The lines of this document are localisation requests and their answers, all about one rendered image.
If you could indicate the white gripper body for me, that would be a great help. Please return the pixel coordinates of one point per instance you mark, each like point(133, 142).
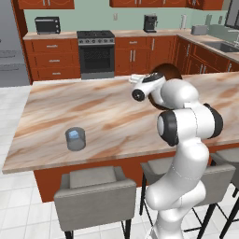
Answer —
point(136, 79)

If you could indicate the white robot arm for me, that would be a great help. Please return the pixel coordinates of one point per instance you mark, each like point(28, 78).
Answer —
point(186, 124)

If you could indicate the dark brown bowl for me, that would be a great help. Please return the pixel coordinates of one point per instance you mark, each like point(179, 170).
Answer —
point(168, 70)

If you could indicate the glass of water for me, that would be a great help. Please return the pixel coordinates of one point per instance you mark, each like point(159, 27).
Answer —
point(75, 140)

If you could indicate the red-brown base cupboards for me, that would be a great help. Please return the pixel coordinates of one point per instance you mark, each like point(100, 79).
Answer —
point(199, 60)
point(143, 56)

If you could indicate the black and steel oven range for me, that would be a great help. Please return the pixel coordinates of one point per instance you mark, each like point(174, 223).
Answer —
point(95, 56)

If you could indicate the black coffee machine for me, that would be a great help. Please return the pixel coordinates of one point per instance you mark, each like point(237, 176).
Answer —
point(150, 23)

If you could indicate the white paper towel roll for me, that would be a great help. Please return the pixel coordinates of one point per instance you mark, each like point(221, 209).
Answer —
point(184, 21)

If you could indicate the grey toaster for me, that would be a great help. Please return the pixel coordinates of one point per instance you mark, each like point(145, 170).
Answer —
point(199, 30)

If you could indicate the red-brown drawer run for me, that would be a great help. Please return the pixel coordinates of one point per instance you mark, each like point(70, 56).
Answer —
point(53, 59)

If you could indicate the steel sink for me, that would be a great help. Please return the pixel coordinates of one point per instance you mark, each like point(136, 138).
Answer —
point(222, 46)

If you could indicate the grey upholstered bar stool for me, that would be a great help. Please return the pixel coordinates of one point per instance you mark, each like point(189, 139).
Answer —
point(228, 155)
point(93, 199)
point(155, 172)

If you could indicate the black toaster oven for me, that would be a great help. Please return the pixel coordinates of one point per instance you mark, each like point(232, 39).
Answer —
point(47, 25)

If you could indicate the red-brown island base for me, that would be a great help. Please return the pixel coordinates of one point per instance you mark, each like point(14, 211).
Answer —
point(77, 175)

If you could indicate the dark framed window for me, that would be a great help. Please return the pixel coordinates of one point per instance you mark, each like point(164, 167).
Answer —
point(233, 12)

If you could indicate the grey steel fridge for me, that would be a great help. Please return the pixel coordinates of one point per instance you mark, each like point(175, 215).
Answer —
point(12, 46)

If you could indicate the red-brown wall cupboards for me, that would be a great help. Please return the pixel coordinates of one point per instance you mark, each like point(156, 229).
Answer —
point(46, 3)
point(161, 3)

